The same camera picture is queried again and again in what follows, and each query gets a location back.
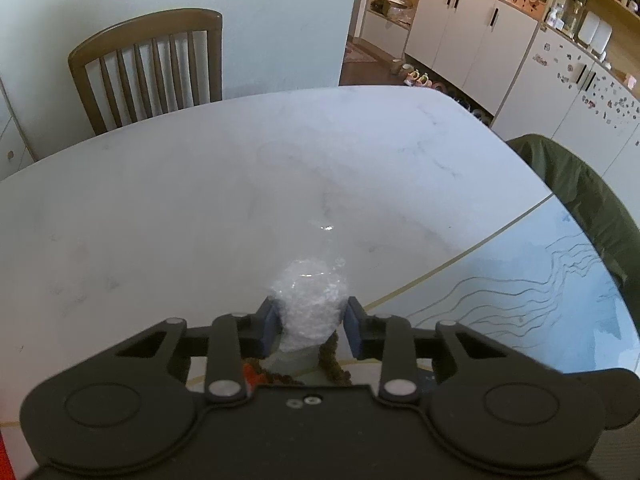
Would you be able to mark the white cabinet with stickers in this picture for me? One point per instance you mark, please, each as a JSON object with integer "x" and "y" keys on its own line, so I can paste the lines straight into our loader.
{"x": 570, "y": 95}

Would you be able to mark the white storage canister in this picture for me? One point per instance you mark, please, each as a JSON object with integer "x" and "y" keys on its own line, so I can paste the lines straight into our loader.
{"x": 594, "y": 30}

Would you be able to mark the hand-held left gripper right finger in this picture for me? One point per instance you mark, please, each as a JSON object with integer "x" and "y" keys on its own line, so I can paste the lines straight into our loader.
{"x": 354, "y": 329}

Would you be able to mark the pair of light shoes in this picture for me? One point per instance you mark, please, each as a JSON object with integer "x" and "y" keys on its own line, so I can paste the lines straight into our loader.
{"x": 417, "y": 77}

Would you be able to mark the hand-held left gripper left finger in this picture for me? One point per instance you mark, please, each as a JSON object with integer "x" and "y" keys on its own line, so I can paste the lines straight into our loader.
{"x": 268, "y": 326}

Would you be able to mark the bubble item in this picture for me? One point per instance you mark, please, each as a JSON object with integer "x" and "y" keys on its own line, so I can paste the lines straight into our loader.
{"x": 310, "y": 305}

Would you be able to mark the olive green jacket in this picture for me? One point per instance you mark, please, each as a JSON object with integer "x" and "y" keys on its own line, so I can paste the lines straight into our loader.
{"x": 580, "y": 200}

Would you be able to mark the red cardboard box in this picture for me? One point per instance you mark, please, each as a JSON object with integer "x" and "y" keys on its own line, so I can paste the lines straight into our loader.
{"x": 4, "y": 452}

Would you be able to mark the open wooden shelf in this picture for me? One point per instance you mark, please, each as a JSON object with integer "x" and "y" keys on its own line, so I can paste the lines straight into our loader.
{"x": 390, "y": 5}

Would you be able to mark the patterned floor rug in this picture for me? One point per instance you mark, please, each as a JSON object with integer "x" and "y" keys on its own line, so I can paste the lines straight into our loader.
{"x": 359, "y": 53}

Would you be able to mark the wooden slatted chair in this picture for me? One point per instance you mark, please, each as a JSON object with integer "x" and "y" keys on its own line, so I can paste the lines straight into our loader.
{"x": 147, "y": 67}

